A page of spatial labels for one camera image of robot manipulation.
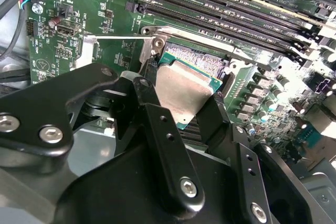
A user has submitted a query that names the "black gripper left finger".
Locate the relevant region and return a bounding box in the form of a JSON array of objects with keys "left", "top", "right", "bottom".
[{"left": 0, "top": 55, "right": 207, "bottom": 211}]

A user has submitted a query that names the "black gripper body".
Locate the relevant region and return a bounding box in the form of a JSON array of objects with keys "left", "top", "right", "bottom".
[{"left": 55, "top": 77, "right": 251, "bottom": 224}]

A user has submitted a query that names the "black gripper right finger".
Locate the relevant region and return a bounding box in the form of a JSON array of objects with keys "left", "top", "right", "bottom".
[{"left": 196, "top": 90, "right": 314, "bottom": 224}]

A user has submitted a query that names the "silver CPU chip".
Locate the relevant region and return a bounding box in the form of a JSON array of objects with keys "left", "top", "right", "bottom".
[{"left": 154, "top": 50, "right": 224, "bottom": 130}]

